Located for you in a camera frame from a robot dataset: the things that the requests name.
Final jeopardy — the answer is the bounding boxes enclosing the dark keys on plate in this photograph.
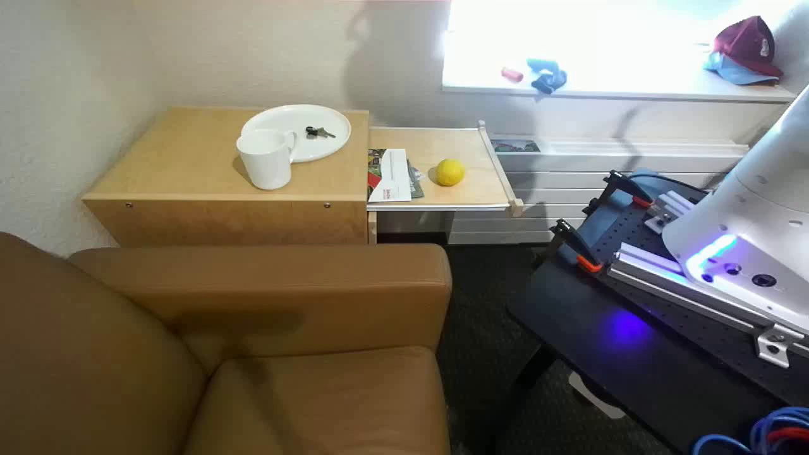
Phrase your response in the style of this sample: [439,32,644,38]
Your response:
[303,128,336,139]

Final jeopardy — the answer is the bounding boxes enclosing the brown leather armchair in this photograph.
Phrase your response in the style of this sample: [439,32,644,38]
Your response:
[0,232,453,455]

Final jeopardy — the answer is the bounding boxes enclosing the blue cloth item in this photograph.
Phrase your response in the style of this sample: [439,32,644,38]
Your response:
[527,58,567,96]

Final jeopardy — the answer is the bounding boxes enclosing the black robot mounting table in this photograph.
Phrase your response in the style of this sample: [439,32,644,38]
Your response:
[509,173,809,454]

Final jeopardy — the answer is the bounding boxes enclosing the wooden cabinet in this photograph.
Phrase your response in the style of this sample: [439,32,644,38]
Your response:
[83,109,369,246]

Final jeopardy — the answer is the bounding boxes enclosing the white round plate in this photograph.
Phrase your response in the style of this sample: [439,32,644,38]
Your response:
[242,105,352,162]

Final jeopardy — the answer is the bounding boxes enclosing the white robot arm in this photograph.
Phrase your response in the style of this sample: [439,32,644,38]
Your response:
[662,88,809,332]

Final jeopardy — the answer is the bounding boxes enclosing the white plastic cup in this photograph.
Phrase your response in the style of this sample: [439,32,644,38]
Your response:
[235,130,294,189]

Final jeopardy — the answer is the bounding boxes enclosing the white paper booklet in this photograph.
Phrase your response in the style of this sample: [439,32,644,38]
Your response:
[366,149,423,205]

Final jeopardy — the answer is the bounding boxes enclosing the blue cable bundle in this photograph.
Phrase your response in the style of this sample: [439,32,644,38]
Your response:
[690,404,809,455]

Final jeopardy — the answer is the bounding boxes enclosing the white wall heater unit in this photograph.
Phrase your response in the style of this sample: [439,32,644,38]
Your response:
[450,102,787,246]

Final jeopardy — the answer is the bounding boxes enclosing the maroon baseball cap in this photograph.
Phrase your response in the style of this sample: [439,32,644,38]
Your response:
[706,15,781,86]

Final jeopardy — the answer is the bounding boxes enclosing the pink small object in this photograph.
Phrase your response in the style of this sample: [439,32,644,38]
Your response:
[501,67,527,83]

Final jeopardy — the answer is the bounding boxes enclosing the pull-out wooden shelf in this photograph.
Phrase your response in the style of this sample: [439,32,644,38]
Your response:
[369,128,523,215]

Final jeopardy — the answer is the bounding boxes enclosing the yellow lemon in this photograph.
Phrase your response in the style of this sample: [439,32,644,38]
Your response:
[434,159,466,187]

